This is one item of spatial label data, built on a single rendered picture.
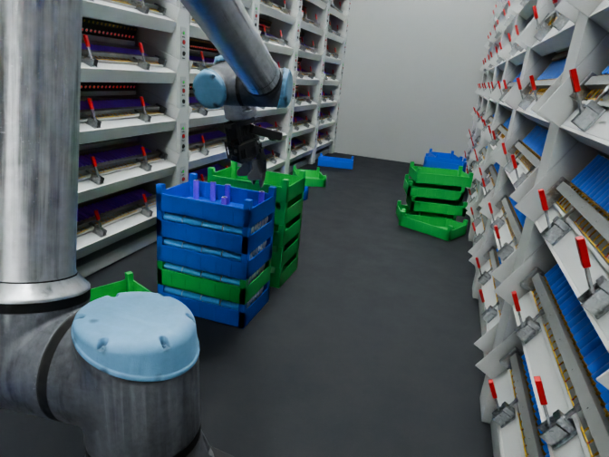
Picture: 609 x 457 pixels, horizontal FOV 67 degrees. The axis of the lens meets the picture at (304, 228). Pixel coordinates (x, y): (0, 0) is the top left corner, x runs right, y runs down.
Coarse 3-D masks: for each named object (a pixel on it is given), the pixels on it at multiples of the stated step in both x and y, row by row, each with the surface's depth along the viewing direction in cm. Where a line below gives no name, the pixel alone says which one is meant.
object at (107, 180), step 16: (80, 144) 165; (96, 144) 172; (128, 144) 187; (144, 144) 197; (160, 144) 195; (80, 160) 159; (96, 160) 164; (112, 160) 168; (128, 160) 175; (144, 160) 179; (160, 160) 192; (176, 160) 195; (80, 176) 154; (96, 176) 154; (112, 176) 163; (128, 176) 168; (144, 176) 176; (160, 176) 188; (80, 192) 146; (96, 192) 154; (112, 192) 162
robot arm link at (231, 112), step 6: (228, 108) 124; (234, 108) 123; (240, 108) 123; (246, 108) 124; (252, 108) 125; (228, 114) 125; (234, 114) 124; (240, 114) 124; (246, 114) 124; (252, 114) 125; (228, 120) 126; (234, 120) 125; (240, 120) 125
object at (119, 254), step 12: (156, 228) 198; (120, 240) 182; (132, 240) 183; (144, 240) 190; (156, 240) 198; (96, 252) 169; (108, 252) 170; (120, 252) 176; (132, 252) 184; (84, 264) 159; (96, 264) 165; (108, 264) 171; (84, 276) 160
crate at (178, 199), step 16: (192, 176) 149; (160, 192) 133; (176, 192) 144; (192, 192) 151; (208, 192) 151; (224, 192) 149; (240, 192) 147; (256, 192) 145; (272, 192) 142; (160, 208) 135; (176, 208) 133; (192, 208) 132; (208, 208) 130; (224, 208) 128; (240, 208) 127; (256, 208) 131; (272, 208) 143; (240, 224) 128
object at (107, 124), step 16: (96, 96) 167; (112, 96) 174; (128, 96) 182; (144, 96) 191; (80, 112) 148; (96, 112) 155; (112, 112) 163; (128, 112) 171; (144, 112) 172; (160, 112) 188; (176, 112) 188; (80, 128) 143; (96, 128) 148; (112, 128) 154; (128, 128) 162; (144, 128) 171; (160, 128) 182
